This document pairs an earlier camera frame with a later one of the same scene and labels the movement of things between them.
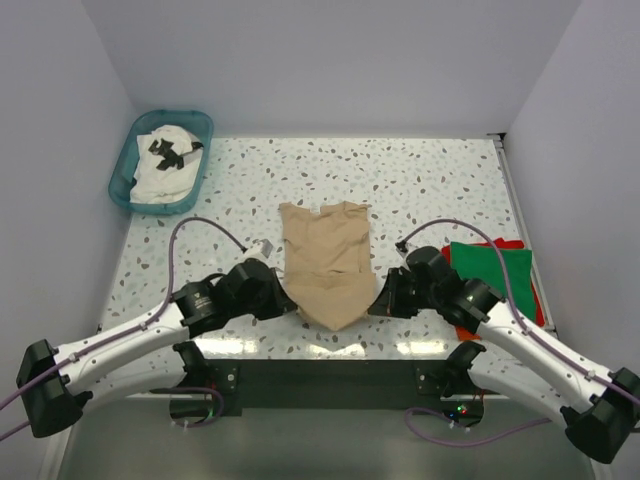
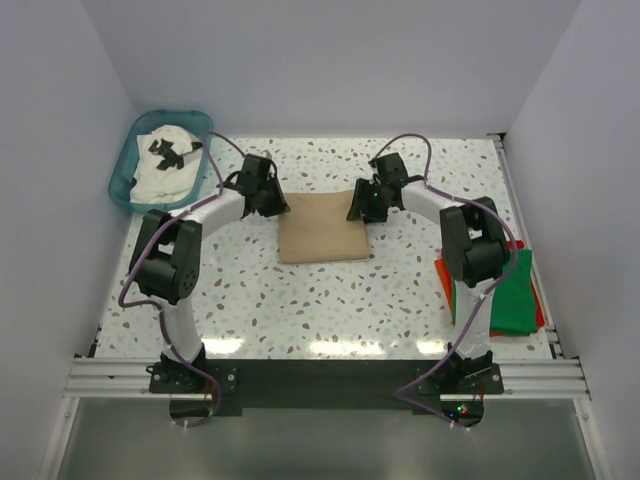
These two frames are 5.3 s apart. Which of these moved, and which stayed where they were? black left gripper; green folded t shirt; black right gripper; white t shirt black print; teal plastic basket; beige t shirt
Moved: beige t shirt; black right gripper; black left gripper
Stayed: green folded t shirt; white t shirt black print; teal plastic basket
